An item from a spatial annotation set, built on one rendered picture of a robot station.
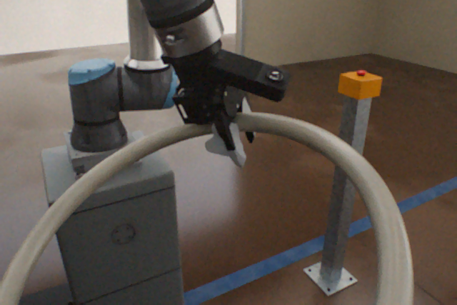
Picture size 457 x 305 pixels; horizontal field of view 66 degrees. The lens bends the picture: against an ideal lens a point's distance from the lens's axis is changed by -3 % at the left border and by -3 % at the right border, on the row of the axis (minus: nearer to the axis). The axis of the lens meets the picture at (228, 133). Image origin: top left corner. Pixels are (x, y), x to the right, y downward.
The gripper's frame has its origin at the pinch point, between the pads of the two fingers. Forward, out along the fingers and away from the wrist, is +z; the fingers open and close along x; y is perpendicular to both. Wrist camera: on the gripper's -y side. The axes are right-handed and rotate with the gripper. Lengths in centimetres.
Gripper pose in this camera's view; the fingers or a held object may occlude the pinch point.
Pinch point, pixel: (248, 148)
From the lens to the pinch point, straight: 60.8
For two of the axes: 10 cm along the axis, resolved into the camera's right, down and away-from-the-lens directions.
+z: 3.1, 7.5, 5.9
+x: -3.2, 6.6, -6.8
